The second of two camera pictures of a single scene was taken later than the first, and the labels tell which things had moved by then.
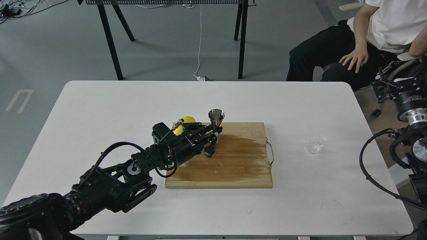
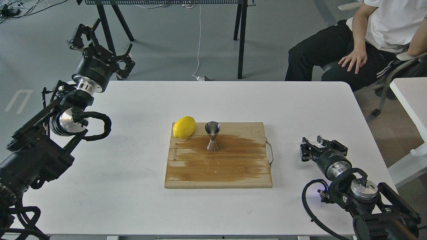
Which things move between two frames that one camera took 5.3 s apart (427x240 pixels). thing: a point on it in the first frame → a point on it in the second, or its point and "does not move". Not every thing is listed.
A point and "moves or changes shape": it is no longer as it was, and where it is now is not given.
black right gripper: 415,98 → 332,162
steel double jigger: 216,116 moves or changes shape
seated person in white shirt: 354,51 does not move
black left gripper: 181,148 → 96,66
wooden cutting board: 241,160 does not move
